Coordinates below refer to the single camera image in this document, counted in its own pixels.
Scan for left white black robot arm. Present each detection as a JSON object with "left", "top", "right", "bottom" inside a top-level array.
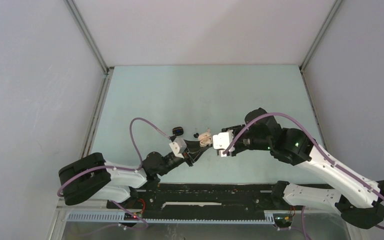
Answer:
[{"left": 57, "top": 137, "right": 213, "bottom": 208}]

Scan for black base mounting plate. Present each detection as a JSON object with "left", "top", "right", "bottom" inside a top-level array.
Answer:
[{"left": 106, "top": 182, "right": 312, "bottom": 221}]

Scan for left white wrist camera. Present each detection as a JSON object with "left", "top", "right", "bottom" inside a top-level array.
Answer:
[{"left": 169, "top": 137, "right": 187, "bottom": 159}]

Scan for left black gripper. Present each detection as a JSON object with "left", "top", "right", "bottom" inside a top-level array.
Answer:
[{"left": 157, "top": 138, "right": 209, "bottom": 176}]

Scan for black charging case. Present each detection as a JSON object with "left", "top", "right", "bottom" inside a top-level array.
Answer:
[{"left": 172, "top": 126, "right": 184, "bottom": 136}]

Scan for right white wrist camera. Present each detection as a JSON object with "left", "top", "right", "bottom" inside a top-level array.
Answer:
[{"left": 212, "top": 130, "right": 235, "bottom": 157}]

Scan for beige earbud charging case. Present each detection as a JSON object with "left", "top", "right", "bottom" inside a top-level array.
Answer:
[{"left": 198, "top": 131, "right": 213, "bottom": 147}]

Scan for white slotted cable duct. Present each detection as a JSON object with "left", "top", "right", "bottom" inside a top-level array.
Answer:
[{"left": 66, "top": 211, "right": 276, "bottom": 225}]

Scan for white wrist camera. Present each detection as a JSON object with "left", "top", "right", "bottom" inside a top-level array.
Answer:
[
  {"left": 169, "top": 137, "right": 187, "bottom": 159},
  {"left": 212, "top": 130, "right": 235, "bottom": 157}
]

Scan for left aluminium corner post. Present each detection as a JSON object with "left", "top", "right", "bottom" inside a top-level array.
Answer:
[{"left": 63, "top": 0, "right": 109, "bottom": 75}]

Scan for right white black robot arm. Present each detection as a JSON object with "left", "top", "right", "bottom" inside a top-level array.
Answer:
[{"left": 213, "top": 108, "right": 384, "bottom": 230}]

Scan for aluminium frame rail front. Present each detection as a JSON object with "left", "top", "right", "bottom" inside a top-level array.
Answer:
[{"left": 50, "top": 199, "right": 358, "bottom": 240}]

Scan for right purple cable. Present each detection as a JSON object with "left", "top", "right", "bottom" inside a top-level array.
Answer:
[{"left": 223, "top": 112, "right": 384, "bottom": 240}]

